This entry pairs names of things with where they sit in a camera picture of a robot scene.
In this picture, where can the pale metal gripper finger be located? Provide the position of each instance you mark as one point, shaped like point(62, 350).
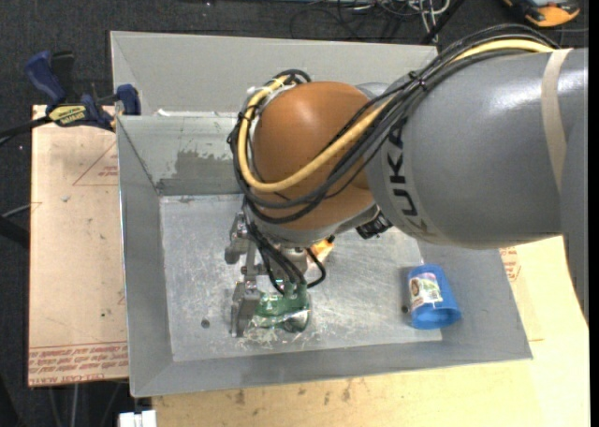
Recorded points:
point(238, 310)
point(252, 298)

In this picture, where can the grey metal bin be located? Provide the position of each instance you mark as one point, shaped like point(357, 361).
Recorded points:
point(196, 247)

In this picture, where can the blue cup with label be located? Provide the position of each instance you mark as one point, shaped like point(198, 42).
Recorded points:
point(433, 296)

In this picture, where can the black cylinder on white bracket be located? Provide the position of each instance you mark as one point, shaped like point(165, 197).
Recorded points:
point(373, 226)

